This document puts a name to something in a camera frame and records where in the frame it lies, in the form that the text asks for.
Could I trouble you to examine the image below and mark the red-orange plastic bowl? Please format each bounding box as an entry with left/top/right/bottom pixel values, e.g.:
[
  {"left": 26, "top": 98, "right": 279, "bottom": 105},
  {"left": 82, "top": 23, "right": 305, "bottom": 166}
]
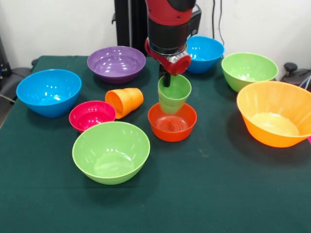
[{"left": 147, "top": 101, "right": 198, "bottom": 142}]

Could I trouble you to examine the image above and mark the black wall cable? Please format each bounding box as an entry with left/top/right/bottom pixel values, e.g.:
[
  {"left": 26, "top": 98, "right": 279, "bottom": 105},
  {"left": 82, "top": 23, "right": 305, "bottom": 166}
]
[
  {"left": 211, "top": 0, "right": 217, "bottom": 39},
  {"left": 218, "top": 0, "right": 225, "bottom": 47}
]

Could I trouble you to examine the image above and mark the green plastic bowl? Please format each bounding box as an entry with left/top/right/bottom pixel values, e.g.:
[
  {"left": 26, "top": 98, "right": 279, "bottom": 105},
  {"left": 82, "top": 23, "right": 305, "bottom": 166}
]
[
  {"left": 72, "top": 121, "right": 151, "bottom": 185},
  {"left": 221, "top": 52, "right": 279, "bottom": 93}
]

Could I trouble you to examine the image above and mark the green plastic cup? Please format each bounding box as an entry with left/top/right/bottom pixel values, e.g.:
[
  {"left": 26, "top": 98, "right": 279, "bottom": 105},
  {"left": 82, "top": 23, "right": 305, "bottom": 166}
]
[{"left": 157, "top": 74, "right": 192, "bottom": 115}]

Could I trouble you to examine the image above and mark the dark green table cloth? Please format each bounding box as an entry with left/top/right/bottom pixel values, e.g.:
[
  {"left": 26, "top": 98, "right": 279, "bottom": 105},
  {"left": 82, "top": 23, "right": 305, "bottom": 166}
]
[{"left": 0, "top": 55, "right": 311, "bottom": 233}]

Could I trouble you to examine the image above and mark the large orange plastic bowl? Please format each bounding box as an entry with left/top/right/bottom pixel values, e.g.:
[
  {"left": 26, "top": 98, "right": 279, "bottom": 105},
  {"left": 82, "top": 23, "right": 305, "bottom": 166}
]
[{"left": 237, "top": 81, "right": 311, "bottom": 148}]

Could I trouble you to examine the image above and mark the blue plastic bowl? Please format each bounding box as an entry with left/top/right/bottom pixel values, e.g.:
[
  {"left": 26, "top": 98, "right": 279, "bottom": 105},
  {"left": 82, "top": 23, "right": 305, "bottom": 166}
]
[
  {"left": 16, "top": 69, "right": 82, "bottom": 118},
  {"left": 186, "top": 35, "right": 225, "bottom": 75}
]

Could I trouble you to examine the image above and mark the pink plastic bowl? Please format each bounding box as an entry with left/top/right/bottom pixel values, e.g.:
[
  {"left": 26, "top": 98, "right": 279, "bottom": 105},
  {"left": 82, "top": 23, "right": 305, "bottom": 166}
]
[{"left": 69, "top": 100, "right": 117, "bottom": 133}]

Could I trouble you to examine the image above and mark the orange plastic cup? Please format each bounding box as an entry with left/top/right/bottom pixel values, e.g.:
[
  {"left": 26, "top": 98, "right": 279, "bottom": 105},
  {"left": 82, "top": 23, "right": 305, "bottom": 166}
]
[{"left": 104, "top": 87, "right": 144, "bottom": 120}]

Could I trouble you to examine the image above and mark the purple plastic bowl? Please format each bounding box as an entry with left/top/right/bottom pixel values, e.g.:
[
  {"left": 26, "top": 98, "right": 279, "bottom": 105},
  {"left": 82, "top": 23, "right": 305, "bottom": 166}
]
[{"left": 86, "top": 46, "right": 146, "bottom": 84}]

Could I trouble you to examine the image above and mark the dark grey chair base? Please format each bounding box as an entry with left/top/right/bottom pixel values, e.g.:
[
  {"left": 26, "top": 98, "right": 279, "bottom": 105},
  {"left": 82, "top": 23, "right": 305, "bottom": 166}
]
[
  {"left": 0, "top": 67, "right": 32, "bottom": 102},
  {"left": 280, "top": 62, "right": 311, "bottom": 92}
]

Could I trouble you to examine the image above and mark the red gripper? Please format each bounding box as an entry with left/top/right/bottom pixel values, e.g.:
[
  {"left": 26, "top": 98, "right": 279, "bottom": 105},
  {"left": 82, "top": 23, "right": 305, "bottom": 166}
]
[{"left": 144, "top": 37, "right": 192, "bottom": 87}]

